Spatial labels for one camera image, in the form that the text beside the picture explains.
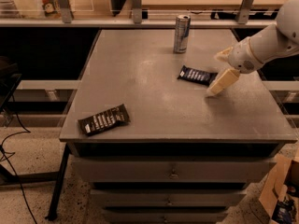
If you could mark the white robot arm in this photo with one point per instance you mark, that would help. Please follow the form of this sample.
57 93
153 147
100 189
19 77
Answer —
277 40

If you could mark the grey metal rail post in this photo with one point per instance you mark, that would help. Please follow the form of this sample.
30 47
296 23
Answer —
137 11
242 16
65 10

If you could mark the red orange snack bag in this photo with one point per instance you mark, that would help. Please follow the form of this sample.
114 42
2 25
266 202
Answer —
51 8

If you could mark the grey metal rail post left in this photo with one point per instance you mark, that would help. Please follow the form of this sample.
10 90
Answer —
65 10

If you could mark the grey metal rail post right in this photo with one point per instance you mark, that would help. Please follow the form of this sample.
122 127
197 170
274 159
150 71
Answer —
242 16

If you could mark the black chair edge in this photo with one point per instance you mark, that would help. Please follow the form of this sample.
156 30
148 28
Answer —
10 78

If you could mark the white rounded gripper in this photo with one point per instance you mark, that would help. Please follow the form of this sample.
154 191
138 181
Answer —
242 57

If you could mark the cardboard box with items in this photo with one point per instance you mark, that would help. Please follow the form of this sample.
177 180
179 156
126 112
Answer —
280 194

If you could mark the black table leg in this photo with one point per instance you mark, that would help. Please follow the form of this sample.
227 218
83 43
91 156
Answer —
52 214

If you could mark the silver blue energy drink can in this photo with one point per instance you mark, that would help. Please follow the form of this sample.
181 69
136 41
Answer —
182 29

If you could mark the grey bottom drawer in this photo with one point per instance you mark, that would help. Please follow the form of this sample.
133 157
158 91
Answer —
163 215

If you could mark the grey top drawer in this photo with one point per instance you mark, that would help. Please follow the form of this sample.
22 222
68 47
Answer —
173 169

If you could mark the grey metal rail post middle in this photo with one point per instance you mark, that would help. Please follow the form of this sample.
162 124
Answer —
137 11

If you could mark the chocolate rxbar black wrapper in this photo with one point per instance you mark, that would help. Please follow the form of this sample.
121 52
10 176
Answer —
104 121

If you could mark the grey middle drawer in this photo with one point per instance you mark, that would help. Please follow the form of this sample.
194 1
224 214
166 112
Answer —
168 197

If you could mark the blueberry rxbar dark blue wrapper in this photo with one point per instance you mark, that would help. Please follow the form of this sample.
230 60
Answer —
196 76

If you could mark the grey drawer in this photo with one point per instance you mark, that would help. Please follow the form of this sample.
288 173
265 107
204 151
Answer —
163 215
168 197
173 169

